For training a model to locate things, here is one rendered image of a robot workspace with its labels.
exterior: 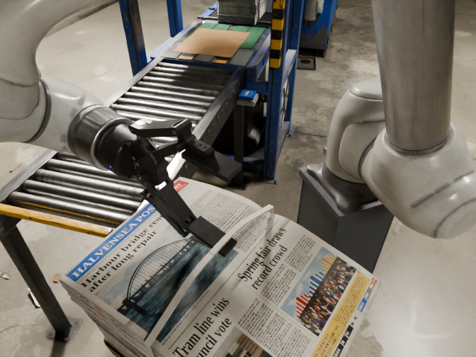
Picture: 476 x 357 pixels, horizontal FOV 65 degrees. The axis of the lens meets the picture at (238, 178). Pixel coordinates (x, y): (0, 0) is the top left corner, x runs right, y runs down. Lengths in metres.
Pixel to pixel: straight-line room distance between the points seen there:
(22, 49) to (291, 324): 0.48
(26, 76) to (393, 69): 0.49
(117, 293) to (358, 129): 0.57
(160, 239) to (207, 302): 0.15
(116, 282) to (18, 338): 1.52
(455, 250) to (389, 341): 0.75
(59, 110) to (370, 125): 0.59
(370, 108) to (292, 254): 0.39
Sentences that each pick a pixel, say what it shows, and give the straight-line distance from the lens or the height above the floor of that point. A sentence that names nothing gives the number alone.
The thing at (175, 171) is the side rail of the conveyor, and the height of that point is 0.80.
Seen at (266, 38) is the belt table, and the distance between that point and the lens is 2.63.
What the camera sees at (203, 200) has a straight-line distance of 0.66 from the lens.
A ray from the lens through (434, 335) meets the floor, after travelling 2.05.
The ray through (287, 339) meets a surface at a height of 1.17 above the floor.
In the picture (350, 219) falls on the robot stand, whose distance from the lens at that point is 0.98.
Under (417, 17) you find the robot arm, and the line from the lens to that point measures 0.55.
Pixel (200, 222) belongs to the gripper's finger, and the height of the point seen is 1.24.
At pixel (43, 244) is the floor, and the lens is 2.42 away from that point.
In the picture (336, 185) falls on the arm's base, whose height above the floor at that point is 1.03.
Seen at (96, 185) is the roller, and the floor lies 0.80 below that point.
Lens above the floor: 1.63
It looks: 39 degrees down
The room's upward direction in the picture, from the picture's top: straight up
